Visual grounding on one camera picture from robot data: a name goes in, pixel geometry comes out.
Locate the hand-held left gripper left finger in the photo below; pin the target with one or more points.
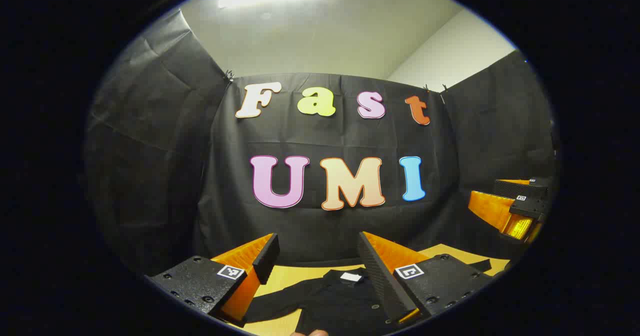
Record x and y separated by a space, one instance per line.
267 258

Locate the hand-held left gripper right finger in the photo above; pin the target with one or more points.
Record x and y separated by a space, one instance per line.
380 276

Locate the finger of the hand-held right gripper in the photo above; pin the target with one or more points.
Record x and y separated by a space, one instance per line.
515 188
492 210

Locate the black backdrop cloth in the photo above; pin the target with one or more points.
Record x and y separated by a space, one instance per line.
200 151

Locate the black button shirt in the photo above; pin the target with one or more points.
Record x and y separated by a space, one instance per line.
340 301

